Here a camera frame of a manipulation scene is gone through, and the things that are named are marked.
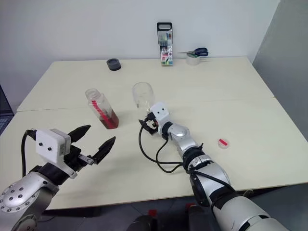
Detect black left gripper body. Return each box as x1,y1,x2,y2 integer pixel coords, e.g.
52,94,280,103
63,144,98,173

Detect clear bottle with red drink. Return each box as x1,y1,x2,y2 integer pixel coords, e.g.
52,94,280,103
85,88,120,130

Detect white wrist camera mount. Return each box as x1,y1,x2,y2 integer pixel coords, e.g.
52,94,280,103
35,129,78,179
150,102,170,126

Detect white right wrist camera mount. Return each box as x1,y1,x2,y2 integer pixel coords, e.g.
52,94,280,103
150,102,170,126

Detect blue handled scissors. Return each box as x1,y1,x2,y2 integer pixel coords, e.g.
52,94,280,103
177,47,209,57

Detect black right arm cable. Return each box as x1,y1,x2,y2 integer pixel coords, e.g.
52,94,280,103
138,119,191,174

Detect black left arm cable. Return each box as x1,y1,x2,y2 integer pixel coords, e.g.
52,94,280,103
21,129,37,178

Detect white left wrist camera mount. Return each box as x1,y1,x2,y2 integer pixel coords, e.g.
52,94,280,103
35,129,78,179

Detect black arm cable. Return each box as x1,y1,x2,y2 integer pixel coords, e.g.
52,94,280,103
138,119,191,174
21,129,37,178

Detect marker pen set box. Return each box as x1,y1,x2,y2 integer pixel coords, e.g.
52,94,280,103
156,22,174,67

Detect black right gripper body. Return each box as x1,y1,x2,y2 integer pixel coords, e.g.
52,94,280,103
146,113,161,135

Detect dark laptop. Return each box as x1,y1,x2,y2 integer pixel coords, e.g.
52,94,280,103
0,84,13,138

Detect clear bottle cap red sticker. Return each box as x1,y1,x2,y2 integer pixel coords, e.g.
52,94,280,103
216,138,232,150

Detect clear tape roll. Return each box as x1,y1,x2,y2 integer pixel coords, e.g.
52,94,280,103
185,53,201,66

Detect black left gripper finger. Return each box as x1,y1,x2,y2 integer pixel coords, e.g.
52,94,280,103
67,124,91,145
92,136,116,166

